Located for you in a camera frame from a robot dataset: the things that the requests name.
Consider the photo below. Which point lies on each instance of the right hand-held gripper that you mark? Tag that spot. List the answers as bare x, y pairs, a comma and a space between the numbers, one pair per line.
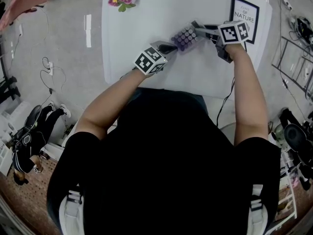
232, 33

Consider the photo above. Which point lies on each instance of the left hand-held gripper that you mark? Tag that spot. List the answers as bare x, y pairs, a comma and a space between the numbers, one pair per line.
149, 61

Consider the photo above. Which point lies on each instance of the grey calculator with purple keys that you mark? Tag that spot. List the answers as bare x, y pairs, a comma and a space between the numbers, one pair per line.
185, 37

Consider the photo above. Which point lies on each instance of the person's right forearm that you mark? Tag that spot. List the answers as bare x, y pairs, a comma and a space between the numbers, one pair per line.
247, 94

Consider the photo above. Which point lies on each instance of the person's left forearm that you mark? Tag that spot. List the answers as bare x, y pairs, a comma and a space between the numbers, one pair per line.
107, 101

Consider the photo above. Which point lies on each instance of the white harness shoulder pad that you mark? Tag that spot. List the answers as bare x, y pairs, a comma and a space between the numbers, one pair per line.
259, 217
71, 214

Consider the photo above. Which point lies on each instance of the person's dark trousers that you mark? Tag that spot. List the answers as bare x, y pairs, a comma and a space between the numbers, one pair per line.
203, 105

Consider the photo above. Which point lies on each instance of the metal drying rack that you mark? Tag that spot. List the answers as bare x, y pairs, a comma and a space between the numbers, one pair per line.
281, 50

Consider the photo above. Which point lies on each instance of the white power strip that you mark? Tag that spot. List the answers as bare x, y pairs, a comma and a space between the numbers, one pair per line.
286, 3
51, 68

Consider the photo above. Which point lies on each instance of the person's black shirt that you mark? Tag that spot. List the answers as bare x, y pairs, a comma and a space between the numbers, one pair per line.
159, 168

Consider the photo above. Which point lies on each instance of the black office chair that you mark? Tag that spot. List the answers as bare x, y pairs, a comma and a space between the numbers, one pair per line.
294, 133

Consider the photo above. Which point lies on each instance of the white storage rack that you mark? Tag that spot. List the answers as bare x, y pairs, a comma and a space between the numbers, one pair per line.
292, 199

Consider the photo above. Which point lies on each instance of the black picture frame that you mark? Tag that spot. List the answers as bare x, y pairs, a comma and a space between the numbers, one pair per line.
244, 11

